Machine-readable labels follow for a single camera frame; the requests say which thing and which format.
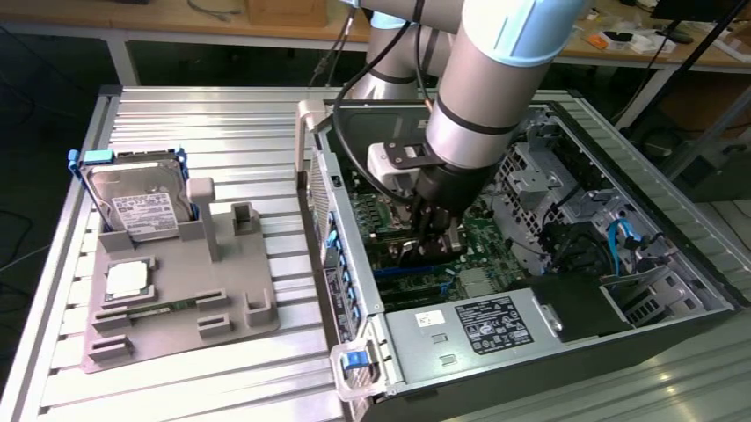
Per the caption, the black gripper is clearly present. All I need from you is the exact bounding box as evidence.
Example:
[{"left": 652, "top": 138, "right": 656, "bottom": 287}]
[{"left": 409, "top": 162, "right": 498, "bottom": 220}]

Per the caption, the green motherboard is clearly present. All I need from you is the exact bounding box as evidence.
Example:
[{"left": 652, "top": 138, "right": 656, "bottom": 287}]
[{"left": 348, "top": 166, "right": 529, "bottom": 309}]

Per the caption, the metal drive cage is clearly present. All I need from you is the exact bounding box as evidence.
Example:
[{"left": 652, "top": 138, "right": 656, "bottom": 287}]
[{"left": 494, "top": 140, "right": 588, "bottom": 229}]

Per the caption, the silver chipset heatsink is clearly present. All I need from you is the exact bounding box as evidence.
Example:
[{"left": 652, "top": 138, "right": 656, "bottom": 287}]
[{"left": 456, "top": 268, "right": 497, "bottom": 298}]

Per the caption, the black expansion slot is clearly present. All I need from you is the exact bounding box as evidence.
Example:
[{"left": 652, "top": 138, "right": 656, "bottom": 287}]
[{"left": 378, "top": 287, "right": 441, "bottom": 308}]

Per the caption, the black plastic fan shroud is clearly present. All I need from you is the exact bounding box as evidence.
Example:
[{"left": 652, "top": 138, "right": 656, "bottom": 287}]
[{"left": 506, "top": 276, "right": 636, "bottom": 344}]

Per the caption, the grey power supply unit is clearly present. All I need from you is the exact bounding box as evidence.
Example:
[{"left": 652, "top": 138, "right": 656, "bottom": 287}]
[{"left": 384, "top": 294, "right": 564, "bottom": 383}]

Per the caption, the grey metal disk bay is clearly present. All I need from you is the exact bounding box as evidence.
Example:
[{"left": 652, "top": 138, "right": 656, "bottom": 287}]
[{"left": 600, "top": 263, "right": 705, "bottom": 327}]

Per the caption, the dark grey equipment box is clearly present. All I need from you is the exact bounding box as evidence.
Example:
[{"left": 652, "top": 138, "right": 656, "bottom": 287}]
[{"left": 673, "top": 140, "right": 751, "bottom": 203}]

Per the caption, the brown box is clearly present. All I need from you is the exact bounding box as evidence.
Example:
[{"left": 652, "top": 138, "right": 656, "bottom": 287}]
[{"left": 653, "top": 74, "right": 737, "bottom": 133}]

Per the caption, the white plastic part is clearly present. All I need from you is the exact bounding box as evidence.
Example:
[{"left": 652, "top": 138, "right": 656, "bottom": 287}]
[{"left": 626, "top": 33, "right": 673, "bottom": 55}]

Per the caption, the black open PC case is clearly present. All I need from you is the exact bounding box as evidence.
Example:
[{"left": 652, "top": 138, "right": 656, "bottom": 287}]
[{"left": 292, "top": 98, "right": 745, "bottom": 422}]

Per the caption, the cardboard box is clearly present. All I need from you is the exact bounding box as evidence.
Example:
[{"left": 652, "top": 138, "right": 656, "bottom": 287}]
[{"left": 245, "top": 0, "right": 329, "bottom": 28}]

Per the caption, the black slanted stand pole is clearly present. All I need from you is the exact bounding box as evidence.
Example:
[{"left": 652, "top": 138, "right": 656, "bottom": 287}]
[{"left": 609, "top": 0, "right": 741, "bottom": 128}]

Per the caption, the hard disk in blue caddy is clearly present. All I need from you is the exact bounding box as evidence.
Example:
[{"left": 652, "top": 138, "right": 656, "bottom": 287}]
[{"left": 67, "top": 148, "right": 198, "bottom": 243}]

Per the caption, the green RAM stick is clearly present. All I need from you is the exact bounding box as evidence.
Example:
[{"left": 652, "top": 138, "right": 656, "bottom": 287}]
[{"left": 125, "top": 300, "right": 200, "bottom": 317}]

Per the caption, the grey plastic parts rack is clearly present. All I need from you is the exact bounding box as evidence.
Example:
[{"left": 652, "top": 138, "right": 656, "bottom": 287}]
[{"left": 78, "top": 177, "right": 282, "bottom": 375}]

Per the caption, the black monitor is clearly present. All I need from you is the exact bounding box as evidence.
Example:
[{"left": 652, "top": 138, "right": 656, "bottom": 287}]
[{"left": 648, "top": 0, "right": 751, "bottom": 45}]

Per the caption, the silver CPU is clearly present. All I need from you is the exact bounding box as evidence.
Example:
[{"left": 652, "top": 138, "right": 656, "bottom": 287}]
[{"left": 103, "top": 261, "right": 152, "bottom": 298}]

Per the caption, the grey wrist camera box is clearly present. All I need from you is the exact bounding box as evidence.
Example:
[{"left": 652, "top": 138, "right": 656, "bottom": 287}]
[{"left": 365, "top": 141, "right": 444, "bottom": 200}]

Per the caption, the black wire bundle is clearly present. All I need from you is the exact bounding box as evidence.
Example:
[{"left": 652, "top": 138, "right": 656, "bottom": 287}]
[{"left": 536, "top": 219, "right": 609, "bottom": 278}]

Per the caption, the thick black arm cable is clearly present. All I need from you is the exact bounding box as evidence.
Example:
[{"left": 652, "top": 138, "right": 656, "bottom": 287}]
[{"left": 330, "top": 0, "right": 426, "bottom": 206}]

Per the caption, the blue disk wire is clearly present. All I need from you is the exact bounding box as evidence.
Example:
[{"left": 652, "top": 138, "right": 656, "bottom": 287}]
[{"left": 606, "top": 218, "right": 638, "bottom": 280}]

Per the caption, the grey coiled cable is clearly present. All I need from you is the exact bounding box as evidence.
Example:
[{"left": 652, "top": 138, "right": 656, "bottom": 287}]
[{"left": 186, "top": 0, "right": 245, "bottom": 22}]

